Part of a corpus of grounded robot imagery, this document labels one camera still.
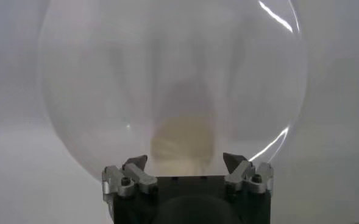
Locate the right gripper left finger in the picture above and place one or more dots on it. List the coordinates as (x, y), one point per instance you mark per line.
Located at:
(130, 178)

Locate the white round plate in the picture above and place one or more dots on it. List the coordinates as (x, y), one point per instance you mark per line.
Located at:
(106, 76)

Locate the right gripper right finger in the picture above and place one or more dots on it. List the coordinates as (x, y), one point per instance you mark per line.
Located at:
(246, 175)

